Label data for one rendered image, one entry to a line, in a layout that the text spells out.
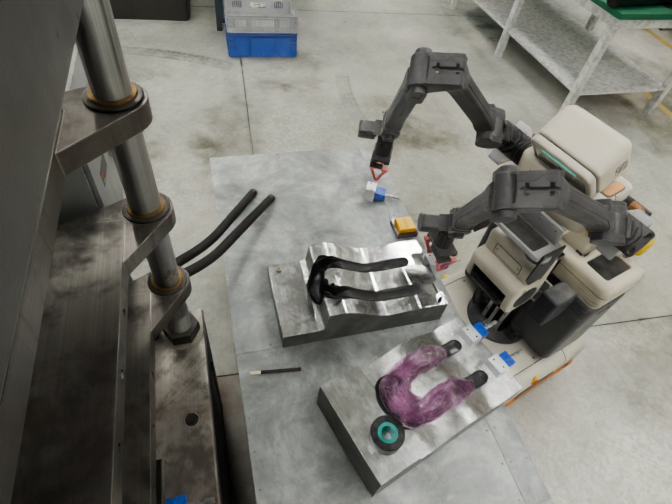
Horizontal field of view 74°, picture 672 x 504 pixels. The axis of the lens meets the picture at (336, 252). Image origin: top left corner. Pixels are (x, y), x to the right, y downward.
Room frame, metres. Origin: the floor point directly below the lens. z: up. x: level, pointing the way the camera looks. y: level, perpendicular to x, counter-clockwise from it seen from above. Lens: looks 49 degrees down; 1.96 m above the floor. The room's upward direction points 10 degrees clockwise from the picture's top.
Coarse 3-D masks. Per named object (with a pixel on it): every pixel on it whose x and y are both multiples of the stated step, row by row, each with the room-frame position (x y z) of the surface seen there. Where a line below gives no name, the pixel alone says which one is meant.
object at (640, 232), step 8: (632, 216) 0.90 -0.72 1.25; (632, 224) 0.88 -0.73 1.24; (640, 224) 0.90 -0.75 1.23; (632, 232) 0.86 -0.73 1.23; (640, 232) 0.88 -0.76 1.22; (648, 232) 0.89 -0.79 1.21; (632, 240) 0.87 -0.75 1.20; (640, 240) 0.88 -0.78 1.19; (648, 240) 0.88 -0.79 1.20; (624, 248) 0.88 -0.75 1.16; (632, 248) 0.88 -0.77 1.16; (640, 248) 0.87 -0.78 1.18
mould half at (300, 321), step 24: (288, 264) 0.86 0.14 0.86; (312, 264) 0.84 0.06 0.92; (288, 288) 0.77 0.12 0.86; (360, 288) 0.79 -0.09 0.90; (384, 288) 0.82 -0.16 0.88; (288, 312) 0.69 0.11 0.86; (312, 312) 0.70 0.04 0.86; (336, 312) 0.67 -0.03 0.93; (360, 312) 0.69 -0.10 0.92; (384, 312) 0.73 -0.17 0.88; (408, 312) 0.75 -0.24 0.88; (432, 312) 0.78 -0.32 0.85; (288, 336) 0.61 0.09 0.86; (312, 336) 0.64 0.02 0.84; (336, 336) 0.67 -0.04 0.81
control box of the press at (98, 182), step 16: (80, 64) 0.84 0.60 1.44; (80, 80) 0.80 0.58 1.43; (96, 160) 0.71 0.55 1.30; (112, 160) 0.84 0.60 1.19; (80, 176) 0.64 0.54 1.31; (96, 176) 0.68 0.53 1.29; (112, 176) 0.79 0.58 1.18; (64, 192) 0.62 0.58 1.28; (80, 192) 0.63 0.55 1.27; (96, 192) 0.65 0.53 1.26; (112, 192) 0.74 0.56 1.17; (64, 208) 0.62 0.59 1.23; (80, 208) 0.63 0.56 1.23; (96, 208) 0.64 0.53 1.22
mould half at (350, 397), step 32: (480, 352) 0.67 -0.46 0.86; (352, 384) 0.48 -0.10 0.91; (416, 384) 0.53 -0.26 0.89; (512, 384) 0.59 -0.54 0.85; (352, 416) 0.41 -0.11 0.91; (448, 416) 0.45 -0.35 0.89; (480, 416) 0.47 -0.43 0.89; (352, 448) 0.34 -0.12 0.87; (416, 448) 0.37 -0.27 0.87; (384, 480) 0.28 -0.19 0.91
